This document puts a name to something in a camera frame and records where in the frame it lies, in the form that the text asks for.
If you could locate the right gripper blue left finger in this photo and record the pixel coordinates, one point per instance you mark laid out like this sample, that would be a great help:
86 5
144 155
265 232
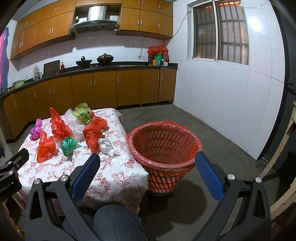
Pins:
41 220

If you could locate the large clear bubble wrap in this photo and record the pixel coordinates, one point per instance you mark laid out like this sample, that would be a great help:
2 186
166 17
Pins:
75 125

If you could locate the orange red bag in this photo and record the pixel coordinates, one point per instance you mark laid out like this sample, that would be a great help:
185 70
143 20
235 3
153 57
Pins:
98 122

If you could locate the black countertop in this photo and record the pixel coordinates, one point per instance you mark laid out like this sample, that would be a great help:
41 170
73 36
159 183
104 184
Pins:
93 67

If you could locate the wooden lower kitchen cabinets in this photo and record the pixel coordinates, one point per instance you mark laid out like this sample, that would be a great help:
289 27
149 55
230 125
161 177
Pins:
105 88

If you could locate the floral white red tablecloth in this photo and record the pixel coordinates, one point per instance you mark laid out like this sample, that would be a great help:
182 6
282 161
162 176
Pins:
120 179

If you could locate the red bottle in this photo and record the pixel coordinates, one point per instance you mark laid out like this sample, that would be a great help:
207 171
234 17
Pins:
62 68

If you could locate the red bag on counter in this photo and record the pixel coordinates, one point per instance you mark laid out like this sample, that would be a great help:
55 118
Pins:
158 50

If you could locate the clear glass jar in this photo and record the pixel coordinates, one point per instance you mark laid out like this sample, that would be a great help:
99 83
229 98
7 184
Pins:
37 74

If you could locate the tall red plastic bag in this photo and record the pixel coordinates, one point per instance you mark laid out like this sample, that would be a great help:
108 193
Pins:
59 129

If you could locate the barred window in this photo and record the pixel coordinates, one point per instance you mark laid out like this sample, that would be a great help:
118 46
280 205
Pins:
220 32

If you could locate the purple plastic bag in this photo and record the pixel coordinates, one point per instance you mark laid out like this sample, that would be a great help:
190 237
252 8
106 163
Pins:
35 131

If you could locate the wooden kitchen cabinets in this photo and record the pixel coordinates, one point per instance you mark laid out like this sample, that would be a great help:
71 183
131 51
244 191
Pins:
105 88
51 23

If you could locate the blue jeans knee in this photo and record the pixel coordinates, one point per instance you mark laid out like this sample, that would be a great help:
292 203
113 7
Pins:
112 222

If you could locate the clear plastic bag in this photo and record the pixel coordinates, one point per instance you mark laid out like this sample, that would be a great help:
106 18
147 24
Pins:
106 147

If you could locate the dark green plastic bag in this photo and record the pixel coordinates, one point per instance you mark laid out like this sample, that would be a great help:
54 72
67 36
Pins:
68 146

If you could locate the black wok with lid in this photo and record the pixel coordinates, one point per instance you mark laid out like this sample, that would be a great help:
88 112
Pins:
105 59

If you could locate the wooden upper kitchen cabinets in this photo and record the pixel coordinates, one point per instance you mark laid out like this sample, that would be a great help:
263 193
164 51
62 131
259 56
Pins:
51 23

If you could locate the pink and blue cloth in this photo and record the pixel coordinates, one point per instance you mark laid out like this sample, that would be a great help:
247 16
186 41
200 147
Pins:
4 61

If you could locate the green container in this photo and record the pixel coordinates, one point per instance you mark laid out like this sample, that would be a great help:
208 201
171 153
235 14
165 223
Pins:
159 57

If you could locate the steel range hood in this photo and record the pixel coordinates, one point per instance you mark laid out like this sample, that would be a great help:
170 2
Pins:
96 18

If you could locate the olive green plastic bag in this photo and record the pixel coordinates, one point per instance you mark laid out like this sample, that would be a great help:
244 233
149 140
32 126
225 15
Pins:
83 113

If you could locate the dark wooden cutting board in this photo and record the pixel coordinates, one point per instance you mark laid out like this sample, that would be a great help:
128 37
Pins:
51 68

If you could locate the black wok with ladle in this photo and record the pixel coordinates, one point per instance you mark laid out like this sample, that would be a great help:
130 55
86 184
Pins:
83 62

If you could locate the red plastic laundry basket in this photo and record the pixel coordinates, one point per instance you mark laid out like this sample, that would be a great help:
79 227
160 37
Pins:
165 157

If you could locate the green bowl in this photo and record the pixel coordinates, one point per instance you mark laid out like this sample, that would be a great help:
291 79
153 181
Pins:
18 84

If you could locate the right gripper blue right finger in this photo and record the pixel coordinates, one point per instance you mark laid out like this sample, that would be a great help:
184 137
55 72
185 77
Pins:
243 210

